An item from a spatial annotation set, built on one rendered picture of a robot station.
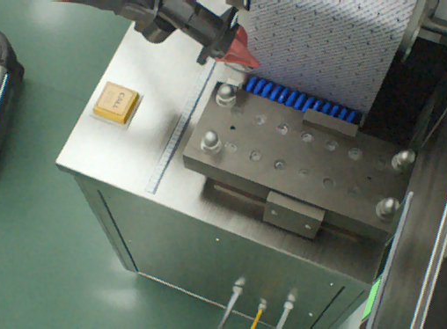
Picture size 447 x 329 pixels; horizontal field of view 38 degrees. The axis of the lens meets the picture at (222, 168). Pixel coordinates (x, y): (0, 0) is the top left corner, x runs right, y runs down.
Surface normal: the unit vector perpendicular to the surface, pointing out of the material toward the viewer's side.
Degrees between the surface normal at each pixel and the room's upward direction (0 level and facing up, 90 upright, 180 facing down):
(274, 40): 90
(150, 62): 0
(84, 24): 0
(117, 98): 0
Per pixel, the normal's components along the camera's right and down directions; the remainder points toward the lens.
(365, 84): -0.38, 0.85
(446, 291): 0.00, -0.39
